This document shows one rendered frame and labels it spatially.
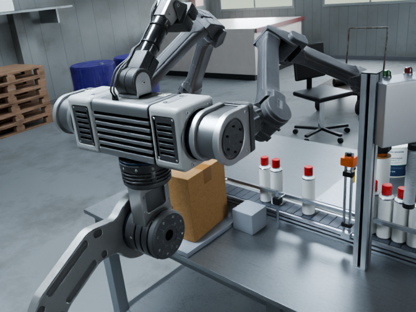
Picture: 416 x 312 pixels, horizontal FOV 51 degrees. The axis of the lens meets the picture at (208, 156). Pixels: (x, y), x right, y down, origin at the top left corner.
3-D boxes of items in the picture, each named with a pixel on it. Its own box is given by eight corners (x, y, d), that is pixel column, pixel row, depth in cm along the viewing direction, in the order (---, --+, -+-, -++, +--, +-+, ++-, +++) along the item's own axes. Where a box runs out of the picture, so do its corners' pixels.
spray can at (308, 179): (317, 212, 175) (317, 165, 167) (311, 217, 171) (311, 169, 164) (306, 208, 178) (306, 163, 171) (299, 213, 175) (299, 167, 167)
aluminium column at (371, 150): (370, 264, 149) (382, 70, 124) (364, 271, 146) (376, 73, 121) (357, 260, 151) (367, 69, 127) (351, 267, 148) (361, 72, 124)
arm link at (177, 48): (199, -5, 135) (221, 16, 133) (208, 13, 148) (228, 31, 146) (102, 98, 140) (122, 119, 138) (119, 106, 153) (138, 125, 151)
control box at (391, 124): (433, 140, 129) (440, 76, 122) (382, 148, 125) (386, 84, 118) (410, 130, 138) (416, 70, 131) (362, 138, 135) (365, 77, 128)
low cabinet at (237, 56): (212, 58, 1110) (208, 19, 1075) (304, 60, 965) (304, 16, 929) (158, 75, 959) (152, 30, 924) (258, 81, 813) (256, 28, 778)
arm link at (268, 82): (248, 36, 141) (267, 13, 134) (281, 57, 146) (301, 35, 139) (243, 134, 111) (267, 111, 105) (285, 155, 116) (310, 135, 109)
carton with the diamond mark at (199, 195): (228, 215, 185) (223, 156, 175) (195, 242, 167) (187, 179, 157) (174, 200, 201) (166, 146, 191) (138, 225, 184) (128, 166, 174)
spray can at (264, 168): (274, 199, 188) (273, 155, 180) (267, 204, 184) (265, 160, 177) (264, 196, 191) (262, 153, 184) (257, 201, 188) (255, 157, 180)
